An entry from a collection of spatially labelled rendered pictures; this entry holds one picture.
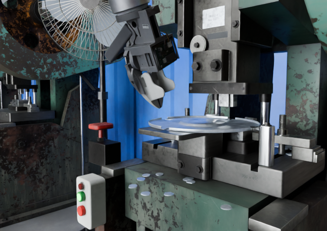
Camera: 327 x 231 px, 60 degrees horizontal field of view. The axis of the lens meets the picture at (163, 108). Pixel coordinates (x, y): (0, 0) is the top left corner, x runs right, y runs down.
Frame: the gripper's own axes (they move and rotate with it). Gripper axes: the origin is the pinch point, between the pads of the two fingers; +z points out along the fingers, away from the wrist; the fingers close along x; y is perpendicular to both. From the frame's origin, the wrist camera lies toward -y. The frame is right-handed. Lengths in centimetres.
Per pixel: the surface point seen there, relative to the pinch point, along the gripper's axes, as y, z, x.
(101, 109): -84, 27, 37
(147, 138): -153, 106, 113
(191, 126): 2.2, 10.1, 6.8
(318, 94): 22, 18, 42
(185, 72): -103, 47, 135
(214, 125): 6.5, 11.4, 10.2
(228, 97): 2.9, 11.2, 24.9
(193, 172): 2.2, 21.5, 2.8
